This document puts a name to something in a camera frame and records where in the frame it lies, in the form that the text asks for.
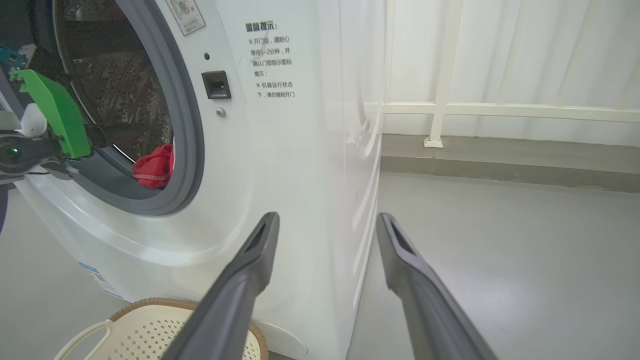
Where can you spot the grey rubber door gasket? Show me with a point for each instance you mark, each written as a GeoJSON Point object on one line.
{"type": "Point", "coordinates": [187, 125]}

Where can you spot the grey warning sticker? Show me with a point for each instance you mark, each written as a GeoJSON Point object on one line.
{"type": "Point", "coordinates": [187, 17]}

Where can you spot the perforated steel drum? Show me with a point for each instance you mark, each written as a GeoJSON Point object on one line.
{"type": "Point", "coordinates": [120, 85]}

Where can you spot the red and white garment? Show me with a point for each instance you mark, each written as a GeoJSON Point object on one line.
{"type": "Point", "coordinates": [155, 167]}

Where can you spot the white washing machine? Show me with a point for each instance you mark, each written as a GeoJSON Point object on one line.
{"type": "Point", "coordinates": [300, 175]}

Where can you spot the white metal railing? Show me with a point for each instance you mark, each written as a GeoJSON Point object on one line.
{"type": "Point", "coordinates": [442, 75]}

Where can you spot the cream perforated laundry basket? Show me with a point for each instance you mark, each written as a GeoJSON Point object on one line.
{"type": "Point", "coordinates": [145, 335]}

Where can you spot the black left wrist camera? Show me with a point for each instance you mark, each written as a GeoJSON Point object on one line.
{"type": "Point", "coordinates": [25, 152]}

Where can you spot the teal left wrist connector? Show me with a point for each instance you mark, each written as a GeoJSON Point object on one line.
{"type": "Point", "coordinates": [10, 56]}

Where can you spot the round white filter cover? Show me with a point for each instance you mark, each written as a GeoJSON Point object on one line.
{"type": "Point", "coordinates": [285, 342]}

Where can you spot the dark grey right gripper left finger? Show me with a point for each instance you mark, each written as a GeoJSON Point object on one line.
{"type": "Point", "coordinates": [235, 300]}

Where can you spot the blue energy label sticker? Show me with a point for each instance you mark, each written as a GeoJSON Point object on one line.
{"type": "Point", "coordinates": [102, 282]}

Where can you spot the black door latch socket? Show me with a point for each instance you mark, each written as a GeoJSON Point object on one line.
{"type": "Point", "coordinates": [216, 85]}

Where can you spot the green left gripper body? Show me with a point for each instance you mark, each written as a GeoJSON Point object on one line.
{"type": "Point", "coordinates": [60, 115]}

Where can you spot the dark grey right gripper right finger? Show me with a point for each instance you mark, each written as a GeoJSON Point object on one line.
{"type": "Point", "coordinates": [430, 315]}

